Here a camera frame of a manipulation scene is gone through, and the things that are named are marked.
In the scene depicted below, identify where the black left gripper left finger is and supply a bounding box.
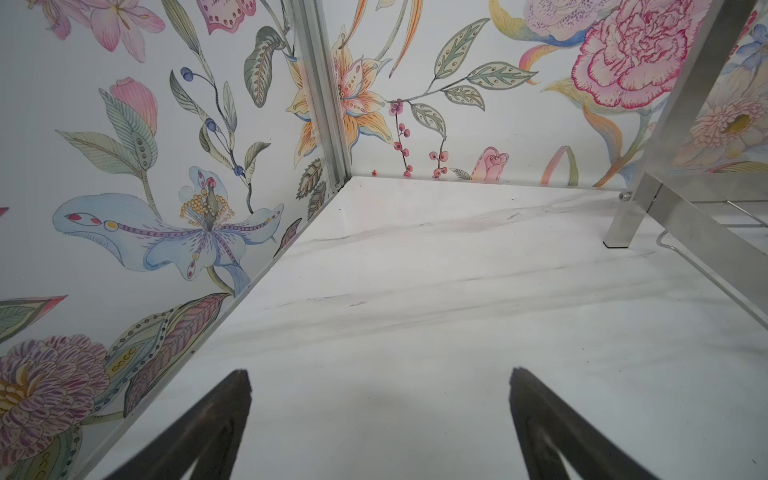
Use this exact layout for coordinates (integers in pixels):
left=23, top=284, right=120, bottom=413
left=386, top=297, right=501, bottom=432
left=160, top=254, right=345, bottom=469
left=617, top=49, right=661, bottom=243
left=109, top=370, right=252, bottom=479

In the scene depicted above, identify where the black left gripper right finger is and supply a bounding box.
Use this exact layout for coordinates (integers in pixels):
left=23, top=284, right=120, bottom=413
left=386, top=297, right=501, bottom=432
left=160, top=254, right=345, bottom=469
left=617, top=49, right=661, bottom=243
left=509, top=367, right=655, bottom=479

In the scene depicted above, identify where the stainless steel dish rack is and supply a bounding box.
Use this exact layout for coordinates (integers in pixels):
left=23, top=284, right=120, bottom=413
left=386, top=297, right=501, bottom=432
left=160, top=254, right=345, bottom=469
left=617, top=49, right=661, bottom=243
left=603, top=1, right=767, bottom=326

